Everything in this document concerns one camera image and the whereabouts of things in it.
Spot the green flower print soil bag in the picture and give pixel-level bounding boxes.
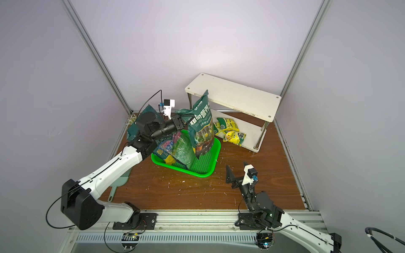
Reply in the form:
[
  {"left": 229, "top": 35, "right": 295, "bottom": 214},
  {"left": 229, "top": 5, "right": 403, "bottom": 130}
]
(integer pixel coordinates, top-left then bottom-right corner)
[{"left": 176, "top": 90, "right": 214, "bottom": 159}]

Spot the blue and green fertilizer bag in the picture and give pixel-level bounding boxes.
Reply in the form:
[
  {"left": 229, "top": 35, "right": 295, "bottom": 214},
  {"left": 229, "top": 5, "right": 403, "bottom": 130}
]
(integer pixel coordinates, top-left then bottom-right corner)
[{"left": 153, "top": 132, "right": 196, "bottom": 170}]

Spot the yellow green small fertilizer bag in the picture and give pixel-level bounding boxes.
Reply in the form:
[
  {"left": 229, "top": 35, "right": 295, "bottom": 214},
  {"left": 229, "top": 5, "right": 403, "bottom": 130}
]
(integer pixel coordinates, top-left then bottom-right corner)
[{"left": 213, "top": 118, "right": 239, "bottom": 136}]

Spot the large dark green soil bag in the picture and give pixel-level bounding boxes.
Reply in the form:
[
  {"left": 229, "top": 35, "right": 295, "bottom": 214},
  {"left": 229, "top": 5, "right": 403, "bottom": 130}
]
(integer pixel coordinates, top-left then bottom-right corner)
[{"left": 127, "top": 105, "right": 166, "bottom": 160}]

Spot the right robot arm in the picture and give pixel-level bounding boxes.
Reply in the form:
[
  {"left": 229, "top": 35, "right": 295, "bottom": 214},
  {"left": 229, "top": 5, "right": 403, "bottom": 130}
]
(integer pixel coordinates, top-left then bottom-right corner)
[{"left": 225, "top": 162, "right": 342, "bottom": 253}]

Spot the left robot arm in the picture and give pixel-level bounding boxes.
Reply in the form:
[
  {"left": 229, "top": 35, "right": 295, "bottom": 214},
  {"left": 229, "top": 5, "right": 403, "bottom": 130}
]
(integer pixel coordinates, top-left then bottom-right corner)
[{"left": 61, "top": 112, "right": 194, "bottom": 230}]

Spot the white two-tier shelf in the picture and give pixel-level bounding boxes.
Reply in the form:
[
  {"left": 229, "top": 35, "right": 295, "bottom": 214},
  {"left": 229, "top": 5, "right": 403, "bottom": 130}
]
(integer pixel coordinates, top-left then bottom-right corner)
[{"left": 185, "top": 73, "right": 282, "bottom": 153}]

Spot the green plastic basket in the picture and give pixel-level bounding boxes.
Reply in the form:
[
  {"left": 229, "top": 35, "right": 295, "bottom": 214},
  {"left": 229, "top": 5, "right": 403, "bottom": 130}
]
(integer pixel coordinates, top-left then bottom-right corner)
[{"left": 151, "top": 138, "right": 221, "bottom": 178}]

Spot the right controller board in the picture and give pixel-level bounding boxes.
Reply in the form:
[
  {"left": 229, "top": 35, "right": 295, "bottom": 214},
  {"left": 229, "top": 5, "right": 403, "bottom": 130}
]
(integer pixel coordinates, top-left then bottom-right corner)
[{"left": 255, "top": 233, "right": 275, "bottom": 250}]

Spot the controller board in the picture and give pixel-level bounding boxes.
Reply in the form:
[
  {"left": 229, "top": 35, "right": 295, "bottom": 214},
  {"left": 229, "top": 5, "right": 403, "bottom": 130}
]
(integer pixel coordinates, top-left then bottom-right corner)
[
  {"left": 255, "top": 233, "right": 275, "bottom": 250},
  {"left": 121, "top": 233, "right": 140, "bottom": 253}
]

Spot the teal plastic dustpan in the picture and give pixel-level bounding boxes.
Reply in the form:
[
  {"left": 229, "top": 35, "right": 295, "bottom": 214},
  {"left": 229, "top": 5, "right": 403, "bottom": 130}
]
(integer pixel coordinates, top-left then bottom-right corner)
[{"left": 108, "top": 169, "right": 132, "bottom": 202}]

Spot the left controller board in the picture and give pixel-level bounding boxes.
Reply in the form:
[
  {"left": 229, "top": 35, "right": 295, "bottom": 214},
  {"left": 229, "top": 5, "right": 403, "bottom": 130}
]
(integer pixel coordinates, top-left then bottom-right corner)
[{"left": 121, "top": 233, "right": 140, "bottom": 253}]

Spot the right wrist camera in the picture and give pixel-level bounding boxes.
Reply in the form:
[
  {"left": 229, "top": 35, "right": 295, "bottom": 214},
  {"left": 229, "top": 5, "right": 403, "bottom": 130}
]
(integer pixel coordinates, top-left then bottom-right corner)
[{"left": 242, "top": 164, "right": 258, "bottom": 187}]

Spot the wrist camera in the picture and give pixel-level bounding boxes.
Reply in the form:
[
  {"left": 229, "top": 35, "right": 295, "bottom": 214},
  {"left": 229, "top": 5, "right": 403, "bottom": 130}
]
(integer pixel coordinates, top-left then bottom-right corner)
[
  {"left": 158, "top": 99, "right": 175, "bottom": 120},
  {"left": 242, "top": 164, "right": 258, "bottom": 187}
]

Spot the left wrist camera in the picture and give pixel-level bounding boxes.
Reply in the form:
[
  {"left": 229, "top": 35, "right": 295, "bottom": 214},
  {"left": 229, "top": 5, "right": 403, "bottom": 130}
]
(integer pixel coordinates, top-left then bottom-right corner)
[{"left": 158, "top": 99, "right": 175, "bottom": 120}]

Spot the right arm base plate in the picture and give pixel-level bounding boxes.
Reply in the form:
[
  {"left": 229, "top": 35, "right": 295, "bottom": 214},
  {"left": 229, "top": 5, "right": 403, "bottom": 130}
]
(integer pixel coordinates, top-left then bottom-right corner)
[{"left": 234, "top": 213, "right": 282, "bottom": 230}]

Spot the aluminium mounting rail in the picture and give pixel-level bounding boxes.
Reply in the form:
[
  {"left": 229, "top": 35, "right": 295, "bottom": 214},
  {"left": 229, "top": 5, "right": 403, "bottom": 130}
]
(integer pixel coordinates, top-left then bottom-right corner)
[{"left": 91, "top": 209, "right": 330, "bottom": 244}]

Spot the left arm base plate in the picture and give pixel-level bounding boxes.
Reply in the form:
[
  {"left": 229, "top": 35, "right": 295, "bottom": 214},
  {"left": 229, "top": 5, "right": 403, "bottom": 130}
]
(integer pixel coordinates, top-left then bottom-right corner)
[{"left": 112, "top": 213, "right": 158, "bottom": 230}]

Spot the black cable loop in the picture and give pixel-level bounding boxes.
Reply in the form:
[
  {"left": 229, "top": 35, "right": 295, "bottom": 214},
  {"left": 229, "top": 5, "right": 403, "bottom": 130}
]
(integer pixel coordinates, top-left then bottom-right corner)
[{"left": 364, "top": 227, "right": 405, "bottom": 253}]

